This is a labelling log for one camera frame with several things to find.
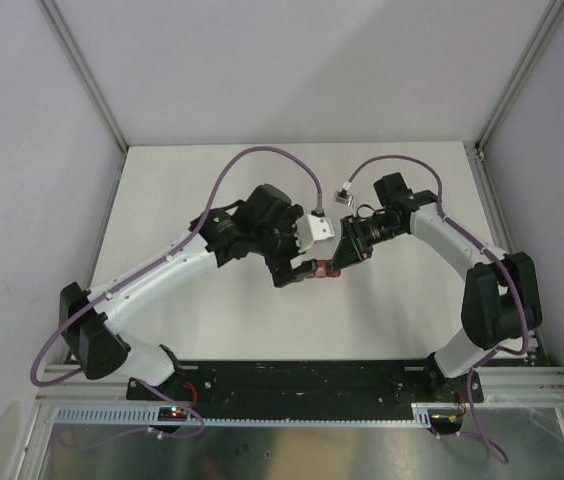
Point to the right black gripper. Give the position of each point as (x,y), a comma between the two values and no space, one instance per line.
(354,246)

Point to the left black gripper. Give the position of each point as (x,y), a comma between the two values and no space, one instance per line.
(280,268)

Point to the red pill organizer box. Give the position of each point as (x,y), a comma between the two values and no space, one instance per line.
(318,269)

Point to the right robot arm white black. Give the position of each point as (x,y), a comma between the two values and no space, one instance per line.
(501,300)

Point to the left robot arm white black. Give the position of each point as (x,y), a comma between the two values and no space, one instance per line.
(95,321)

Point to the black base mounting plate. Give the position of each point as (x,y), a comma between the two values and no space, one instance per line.
(312,387)

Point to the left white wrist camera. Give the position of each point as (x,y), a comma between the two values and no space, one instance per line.
(312,229)

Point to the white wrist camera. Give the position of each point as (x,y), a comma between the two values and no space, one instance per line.
(312,229)
(343,197)

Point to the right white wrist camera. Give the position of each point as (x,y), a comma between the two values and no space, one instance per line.
(343,197)

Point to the grey slotted cable duct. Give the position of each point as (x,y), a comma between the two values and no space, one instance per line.
(157,415)

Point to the right aluminium frame post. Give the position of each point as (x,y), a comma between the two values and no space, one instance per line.
(542,34)

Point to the aluminium frame post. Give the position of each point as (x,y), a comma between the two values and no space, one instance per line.
(79,64)
(542,34)

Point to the left aluminium frame post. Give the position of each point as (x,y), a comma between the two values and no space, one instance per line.
(79,64)

